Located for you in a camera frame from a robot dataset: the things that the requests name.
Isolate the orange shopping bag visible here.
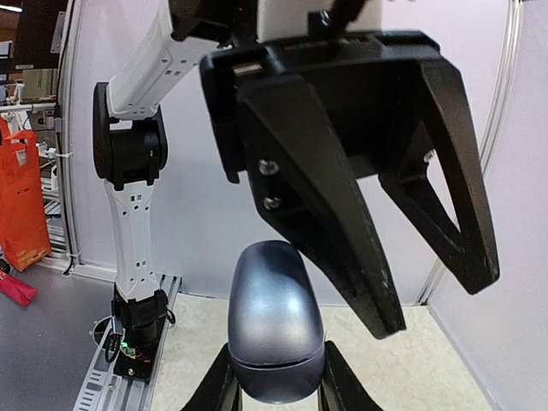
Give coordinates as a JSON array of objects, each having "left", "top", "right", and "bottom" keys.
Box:
[{"left": 1, "top": 120, "right": 51, "bottom": 271}]

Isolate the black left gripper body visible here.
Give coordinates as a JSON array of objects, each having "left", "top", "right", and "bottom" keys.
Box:
[{"left": 199, "top": 31, "right": 441, "bottom": 183}]

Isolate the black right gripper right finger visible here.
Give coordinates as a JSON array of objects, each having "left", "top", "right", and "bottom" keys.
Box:
[{"left": 319, "top": 341, "right": 382, "bottom": 411}]

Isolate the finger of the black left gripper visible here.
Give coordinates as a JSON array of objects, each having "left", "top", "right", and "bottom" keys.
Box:
[
  {"left": 378, "top": 58, "right": 500, "bottom": 295},
  {"left": 237, "top": 75, "right": 406, "bottom": 339}
]

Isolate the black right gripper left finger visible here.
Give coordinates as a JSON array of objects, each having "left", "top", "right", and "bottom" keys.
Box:
[{"left": 182, "top": 343, "right": 242, "bottom": 411}]

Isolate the red packet on floor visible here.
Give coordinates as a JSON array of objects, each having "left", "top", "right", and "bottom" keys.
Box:
[{"left": 0, "top": 271, "right": 38, "bottom": 307}]

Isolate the blue-grey earbud charging case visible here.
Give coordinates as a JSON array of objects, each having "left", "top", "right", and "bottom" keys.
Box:
[{"left": 228, "top": 241, "right": 325, "bottom": 404}]

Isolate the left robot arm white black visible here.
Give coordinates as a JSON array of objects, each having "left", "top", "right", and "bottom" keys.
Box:
[{"left": 92, "top": 1, "right": 500, "bottom": 347}]

